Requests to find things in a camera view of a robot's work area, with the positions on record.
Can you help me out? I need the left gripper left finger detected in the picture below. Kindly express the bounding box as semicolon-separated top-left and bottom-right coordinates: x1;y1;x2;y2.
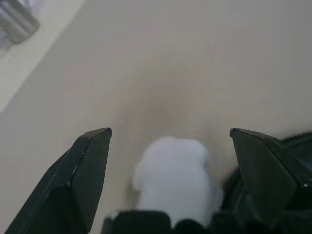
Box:
4;127;113;234

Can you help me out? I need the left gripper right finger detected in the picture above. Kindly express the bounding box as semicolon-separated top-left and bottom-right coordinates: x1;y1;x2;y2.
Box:
230;128;312;220

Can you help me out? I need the black zippered paddle case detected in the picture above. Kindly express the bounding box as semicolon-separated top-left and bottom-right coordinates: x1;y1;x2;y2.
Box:
220;131;312;195

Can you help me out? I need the grey glasses case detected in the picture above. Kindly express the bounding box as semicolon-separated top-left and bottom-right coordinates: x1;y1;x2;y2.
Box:
0;0;40;45

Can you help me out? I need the white fluffy pom-pom keychain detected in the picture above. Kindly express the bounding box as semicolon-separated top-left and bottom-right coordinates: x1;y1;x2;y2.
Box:
133;136;225;226

